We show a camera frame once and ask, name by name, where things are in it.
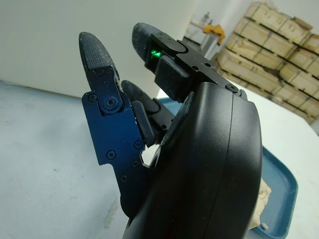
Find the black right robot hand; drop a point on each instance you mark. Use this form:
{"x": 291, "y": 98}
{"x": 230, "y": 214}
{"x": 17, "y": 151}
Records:
{"x": 199, "y": 161}

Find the white bread slice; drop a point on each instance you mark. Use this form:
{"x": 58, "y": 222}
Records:
{"x": 263, "y": 196}

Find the blue plastic tray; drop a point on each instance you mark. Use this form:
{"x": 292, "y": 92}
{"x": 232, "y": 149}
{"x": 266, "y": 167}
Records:
{"x": 279, "y": 174}

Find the yellow jacket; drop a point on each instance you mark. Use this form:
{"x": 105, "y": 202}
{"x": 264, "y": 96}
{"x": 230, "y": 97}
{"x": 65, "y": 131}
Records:
{"x": 211, "y": 30}

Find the stacked wooden crates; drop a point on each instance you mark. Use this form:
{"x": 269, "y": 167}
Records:
{"x": 274, "y": 49}

